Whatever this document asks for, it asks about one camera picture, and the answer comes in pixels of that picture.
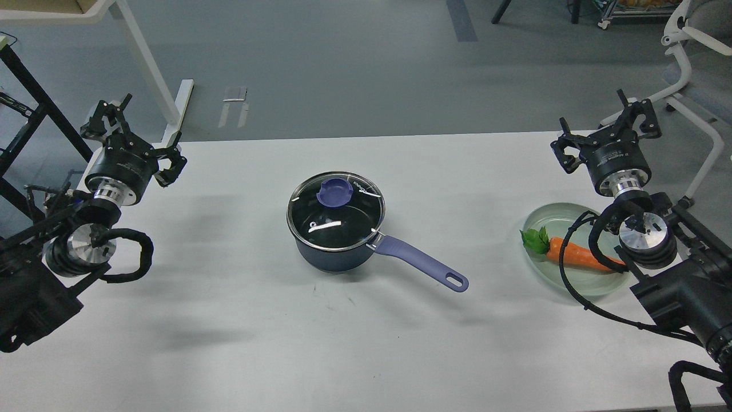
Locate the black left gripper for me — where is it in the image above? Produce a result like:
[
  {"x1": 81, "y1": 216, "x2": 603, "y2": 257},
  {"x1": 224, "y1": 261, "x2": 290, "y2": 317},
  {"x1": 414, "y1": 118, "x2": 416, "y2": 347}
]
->
[{"x1": 80, "y1": 94, "x2": 188, "y2": 206}]

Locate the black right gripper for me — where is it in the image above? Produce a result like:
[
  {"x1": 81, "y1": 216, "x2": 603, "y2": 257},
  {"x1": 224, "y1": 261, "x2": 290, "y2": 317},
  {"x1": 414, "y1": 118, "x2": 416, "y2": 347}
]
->
[{"x1": 551, "y1": 89, "x2": 662, "y2": 197}]

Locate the glass pot lid purple knob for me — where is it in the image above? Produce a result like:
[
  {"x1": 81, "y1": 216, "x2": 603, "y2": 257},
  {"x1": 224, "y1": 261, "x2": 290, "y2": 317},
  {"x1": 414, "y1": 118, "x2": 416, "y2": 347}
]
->
[{"x1": 287, "y1": 172, "x2": 385, "y2": 252}]

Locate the dark blue saucepan purple handle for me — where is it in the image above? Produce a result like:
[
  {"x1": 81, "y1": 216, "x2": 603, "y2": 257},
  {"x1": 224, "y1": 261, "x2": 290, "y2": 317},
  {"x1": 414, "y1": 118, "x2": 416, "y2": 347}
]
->
[{"x1": 287, "y1": 172, "x2": 470, "y2": 293}]

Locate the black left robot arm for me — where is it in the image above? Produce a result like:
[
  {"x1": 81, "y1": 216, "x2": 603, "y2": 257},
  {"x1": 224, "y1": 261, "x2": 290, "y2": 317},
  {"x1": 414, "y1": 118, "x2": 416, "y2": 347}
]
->
[{"x1": 1, "y1": 94, "x2": 188, "y2": 354}]

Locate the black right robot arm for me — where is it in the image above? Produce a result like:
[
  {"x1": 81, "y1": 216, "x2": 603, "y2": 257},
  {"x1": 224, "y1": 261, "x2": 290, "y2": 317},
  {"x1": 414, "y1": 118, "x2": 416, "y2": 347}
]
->
[{"x1": 551, "y1": 90, "x2": 731, "y2": 411}]

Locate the black metal rack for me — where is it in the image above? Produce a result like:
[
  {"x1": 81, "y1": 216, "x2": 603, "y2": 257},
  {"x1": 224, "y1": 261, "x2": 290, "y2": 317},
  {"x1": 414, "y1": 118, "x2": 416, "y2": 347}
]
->
[{"x1": 1, "y1": 35, "x2": 93, "y2": 221}]

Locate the pale green plate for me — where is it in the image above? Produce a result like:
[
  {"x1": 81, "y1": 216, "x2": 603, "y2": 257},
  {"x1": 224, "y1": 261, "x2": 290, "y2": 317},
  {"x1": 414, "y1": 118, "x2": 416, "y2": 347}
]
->
[{"x1": 519, "y1": 203, "x2": 630, "y2": 298}]

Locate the wheeled cart base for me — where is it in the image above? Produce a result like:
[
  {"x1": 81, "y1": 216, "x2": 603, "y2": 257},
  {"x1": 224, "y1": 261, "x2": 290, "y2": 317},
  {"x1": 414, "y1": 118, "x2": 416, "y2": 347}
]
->
[{"x1": 593, "y1": 1, "x2": 682, "y2": 30}]

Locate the orange toy carrot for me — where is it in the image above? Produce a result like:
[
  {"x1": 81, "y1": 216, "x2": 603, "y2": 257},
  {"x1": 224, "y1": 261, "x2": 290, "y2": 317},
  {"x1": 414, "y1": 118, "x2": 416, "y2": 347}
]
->
[{"x1": 519, "y1": 227, "x2": 613, "y2": 273}]

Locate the white office chair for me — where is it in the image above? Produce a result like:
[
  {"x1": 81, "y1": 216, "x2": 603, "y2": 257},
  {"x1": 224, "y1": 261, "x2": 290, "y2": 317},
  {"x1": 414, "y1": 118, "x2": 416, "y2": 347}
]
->
[{"x1": 598, "y1": 0, "x2": 732, "y2": 201}]

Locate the white desk frame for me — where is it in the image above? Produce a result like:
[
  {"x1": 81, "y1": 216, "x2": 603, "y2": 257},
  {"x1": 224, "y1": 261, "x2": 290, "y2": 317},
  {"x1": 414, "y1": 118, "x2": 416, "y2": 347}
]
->
[{"x1": 2, "y1": 1, "x2": 194, "y2": 145}]

